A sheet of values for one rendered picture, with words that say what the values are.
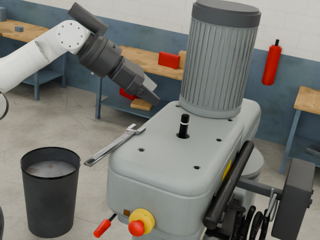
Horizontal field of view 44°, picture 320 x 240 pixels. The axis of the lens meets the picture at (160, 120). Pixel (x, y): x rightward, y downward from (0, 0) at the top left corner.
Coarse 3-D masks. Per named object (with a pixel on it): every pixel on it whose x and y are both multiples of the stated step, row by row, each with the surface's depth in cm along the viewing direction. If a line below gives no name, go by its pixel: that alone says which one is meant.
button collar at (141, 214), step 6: (138, 210) 93; (144, 210) 93; (132, 216) 93; (138, 216) 93; (144, 216) 92; (150, 216) 93; (144, 222) 92; (150, 222) 92; (144, 228) 93; (150, 228) 92
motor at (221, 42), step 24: (216, 0) 122; (192, 24) 116; (216, 24) 109; (240, 24) 109; (192, 48) 117; (216, 48) 112; (240, 48) 112; (192, 72) 118; (216, 72) 115; (240, 72) 116; (192, 96) 120; (216, 96) 118; (240, 96) 122
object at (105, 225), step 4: (112, 216) 103; (104, 220) 100; (108, 220) 100; (100, 224) 99; (104, 224) 99; (108, 224) 100; (100, 228) 98; (104, 228) 98; (108, 228) 100; (96, 232) 97; (100, 232) 97; (96, 236) 97
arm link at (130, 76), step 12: (108, 48) 94; (120, 48) 97; (96, 60) 93; (108, 60) 94; (120, 60) 97; (96, 72) 96; (108, 72) 95; (120, 72) 95; (132, 72) 96; (120, 84) 97; (132, 84) 95
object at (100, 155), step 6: (132, 126) 108; (126, 132) 104; (132, 132) 105; (138, 132) 105; (120, 138) 101; (126, 138) 102; (114, 144) 98; (120, 144) 99; (102, 150) 94; (108, 150) 95; (96, 156) 92; (102, 156) 92; (84, 162) 89; (90, 162) 89; (96, 162) 90
